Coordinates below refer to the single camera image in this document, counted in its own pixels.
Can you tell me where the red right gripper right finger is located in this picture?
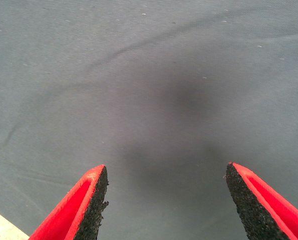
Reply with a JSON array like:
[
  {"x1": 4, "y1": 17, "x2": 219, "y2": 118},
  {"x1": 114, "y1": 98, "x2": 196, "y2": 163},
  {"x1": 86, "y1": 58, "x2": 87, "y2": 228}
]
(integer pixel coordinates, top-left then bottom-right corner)
[{"x1": 225, "y1": 161, "x2": 298, "y2": 240}]

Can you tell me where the dark grey table cloth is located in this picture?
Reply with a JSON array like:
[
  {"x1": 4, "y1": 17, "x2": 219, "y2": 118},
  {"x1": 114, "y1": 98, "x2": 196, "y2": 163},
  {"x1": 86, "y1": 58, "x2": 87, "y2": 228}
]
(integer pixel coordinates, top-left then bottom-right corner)
[{"x1": 0, "y1": 0, "x2": 298, "y2": 240}]

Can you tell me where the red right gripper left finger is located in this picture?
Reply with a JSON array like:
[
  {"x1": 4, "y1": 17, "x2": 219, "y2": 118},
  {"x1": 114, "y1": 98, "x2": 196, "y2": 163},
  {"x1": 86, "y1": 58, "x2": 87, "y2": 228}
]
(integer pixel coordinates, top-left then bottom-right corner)
[{"x1": 28, "y1": 164, "x2": 109, "y2": 240}]

